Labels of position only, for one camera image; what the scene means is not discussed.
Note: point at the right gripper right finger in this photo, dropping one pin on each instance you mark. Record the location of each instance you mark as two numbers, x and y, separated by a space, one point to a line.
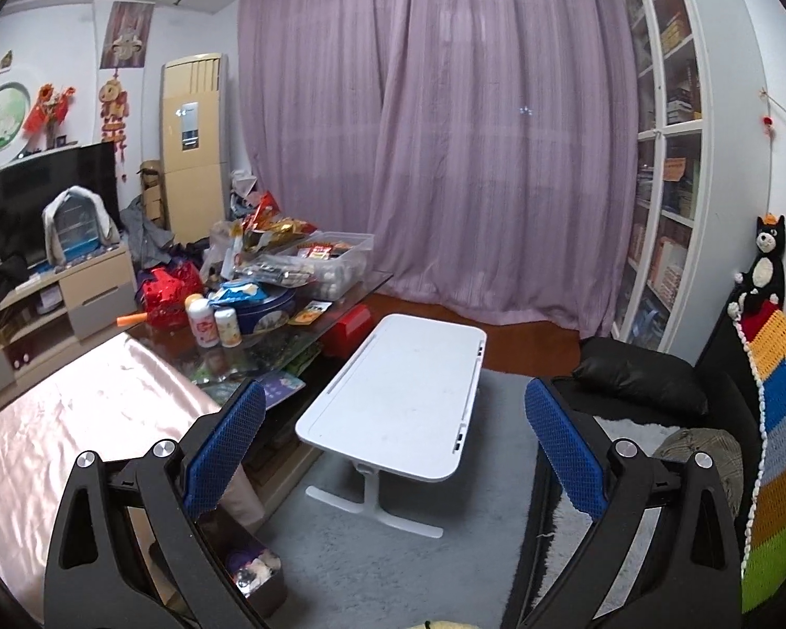
690 576

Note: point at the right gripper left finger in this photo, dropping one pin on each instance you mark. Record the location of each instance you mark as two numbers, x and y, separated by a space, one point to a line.
95 575

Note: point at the black trash bin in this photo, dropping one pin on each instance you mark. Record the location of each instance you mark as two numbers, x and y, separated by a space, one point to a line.
255 570

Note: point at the white fur cushion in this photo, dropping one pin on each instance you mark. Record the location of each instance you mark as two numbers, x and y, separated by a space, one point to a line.
570 525

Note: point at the colourful crochet blanket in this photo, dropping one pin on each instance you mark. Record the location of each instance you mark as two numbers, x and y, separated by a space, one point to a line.
763 568

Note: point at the black leather sofa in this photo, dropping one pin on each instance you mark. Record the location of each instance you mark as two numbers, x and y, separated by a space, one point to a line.
710 402

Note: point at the pink satin tablecloth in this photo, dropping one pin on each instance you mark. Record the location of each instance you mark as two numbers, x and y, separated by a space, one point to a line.
117 400

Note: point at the yellow plush slipper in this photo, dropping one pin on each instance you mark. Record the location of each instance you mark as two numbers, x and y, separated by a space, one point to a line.
442 624

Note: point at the white bookshelf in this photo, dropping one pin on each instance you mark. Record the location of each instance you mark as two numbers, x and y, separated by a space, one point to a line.
667 180

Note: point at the beige TV cabinet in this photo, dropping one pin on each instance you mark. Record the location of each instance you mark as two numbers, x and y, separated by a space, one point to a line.
61 314

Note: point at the glass coffee table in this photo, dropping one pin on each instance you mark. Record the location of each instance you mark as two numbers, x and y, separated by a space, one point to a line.
219 371

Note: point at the yellow lid bottle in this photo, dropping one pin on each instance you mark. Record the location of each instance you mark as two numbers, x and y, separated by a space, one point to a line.
197 309

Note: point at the pink label white bottle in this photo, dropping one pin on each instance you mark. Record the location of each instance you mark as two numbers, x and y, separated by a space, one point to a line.
206 334

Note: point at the small white supplement bottle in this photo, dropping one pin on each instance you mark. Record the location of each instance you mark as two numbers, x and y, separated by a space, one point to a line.
228 327

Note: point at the red plastic basket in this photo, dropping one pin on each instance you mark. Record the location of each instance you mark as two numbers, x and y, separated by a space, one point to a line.
163 295

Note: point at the black cat plush toy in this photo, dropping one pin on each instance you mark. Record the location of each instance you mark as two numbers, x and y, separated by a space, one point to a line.
764 283

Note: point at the white folding lap table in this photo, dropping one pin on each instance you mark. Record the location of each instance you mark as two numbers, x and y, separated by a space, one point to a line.
402 405

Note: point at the blue round cookie tin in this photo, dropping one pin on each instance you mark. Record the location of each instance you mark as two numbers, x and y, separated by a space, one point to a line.
270 314

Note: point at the blue chips bag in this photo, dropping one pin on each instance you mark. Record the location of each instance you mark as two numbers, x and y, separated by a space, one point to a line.
234 293

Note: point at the purple bag on floor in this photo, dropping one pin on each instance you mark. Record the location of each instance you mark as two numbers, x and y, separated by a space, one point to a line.
190 252

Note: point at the covered bird cage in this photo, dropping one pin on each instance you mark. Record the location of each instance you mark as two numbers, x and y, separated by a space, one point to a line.
76 223

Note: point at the black flat television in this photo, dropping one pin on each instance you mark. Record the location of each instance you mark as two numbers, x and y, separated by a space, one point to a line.
30 184

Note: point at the clear plastic storage box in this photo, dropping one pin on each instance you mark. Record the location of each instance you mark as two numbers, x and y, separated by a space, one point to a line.
329 263

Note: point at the cardboard box stack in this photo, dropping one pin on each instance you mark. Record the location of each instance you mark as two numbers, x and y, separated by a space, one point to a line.
152 192

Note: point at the red hanging knot decoration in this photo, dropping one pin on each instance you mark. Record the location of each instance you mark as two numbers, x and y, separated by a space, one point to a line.
114 111

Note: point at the beige standing air conditioner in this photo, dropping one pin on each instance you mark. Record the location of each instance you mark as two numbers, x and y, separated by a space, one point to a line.
194 144

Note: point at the orange handled knife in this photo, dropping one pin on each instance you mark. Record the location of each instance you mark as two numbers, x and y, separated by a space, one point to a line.
131 319

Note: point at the round green wall painting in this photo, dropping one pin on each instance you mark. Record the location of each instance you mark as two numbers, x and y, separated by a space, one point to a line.
15 104

